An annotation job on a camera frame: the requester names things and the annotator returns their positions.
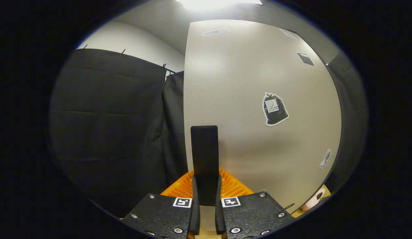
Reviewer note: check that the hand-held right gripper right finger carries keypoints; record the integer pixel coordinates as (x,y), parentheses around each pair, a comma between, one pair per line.
(220,215)

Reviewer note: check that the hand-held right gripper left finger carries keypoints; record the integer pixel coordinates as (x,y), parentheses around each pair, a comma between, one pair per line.
(194,215)

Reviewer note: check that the beige cabinet door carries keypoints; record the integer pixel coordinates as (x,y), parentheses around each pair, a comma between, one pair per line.
(246,83)

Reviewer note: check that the black backdrop cloth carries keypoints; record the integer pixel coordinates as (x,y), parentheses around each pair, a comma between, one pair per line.
(109,132)
(352,116)

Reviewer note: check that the large ceiling light panel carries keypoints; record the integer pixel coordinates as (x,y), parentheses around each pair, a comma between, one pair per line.
(209,3)

